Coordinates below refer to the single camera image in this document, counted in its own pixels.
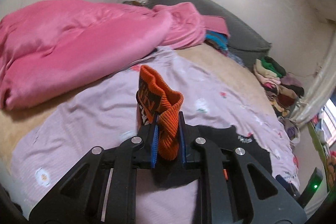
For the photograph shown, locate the black sweater with orange cuffs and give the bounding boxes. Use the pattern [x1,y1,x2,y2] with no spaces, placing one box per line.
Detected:
[136,65,272,189]

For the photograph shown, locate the pile of folded clothes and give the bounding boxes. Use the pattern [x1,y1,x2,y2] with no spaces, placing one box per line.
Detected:
[253,56,305,118]

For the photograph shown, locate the striped blue folded clothes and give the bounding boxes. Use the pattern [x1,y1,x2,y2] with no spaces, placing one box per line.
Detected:
[205,30,228,56]

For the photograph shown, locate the lilac strawberry print bedsheet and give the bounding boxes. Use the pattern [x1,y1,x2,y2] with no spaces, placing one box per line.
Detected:
[11,47,299,223]

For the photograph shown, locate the white bag with purple cloth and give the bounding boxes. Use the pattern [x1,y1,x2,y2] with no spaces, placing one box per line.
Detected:
[278,117,301,149]

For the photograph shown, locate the beige mattress cover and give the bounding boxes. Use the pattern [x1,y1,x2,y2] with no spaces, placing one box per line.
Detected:
[1,44,275,169]

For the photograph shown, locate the cream curtain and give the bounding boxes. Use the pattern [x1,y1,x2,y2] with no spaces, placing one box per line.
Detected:
[290,31,335,128]

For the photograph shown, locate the grey headboard cushion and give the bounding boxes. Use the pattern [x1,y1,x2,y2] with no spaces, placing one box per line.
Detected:
[145,0,272,71]

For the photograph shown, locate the pink quilt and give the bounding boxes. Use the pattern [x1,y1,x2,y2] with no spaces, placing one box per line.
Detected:
[0,0,231,111]

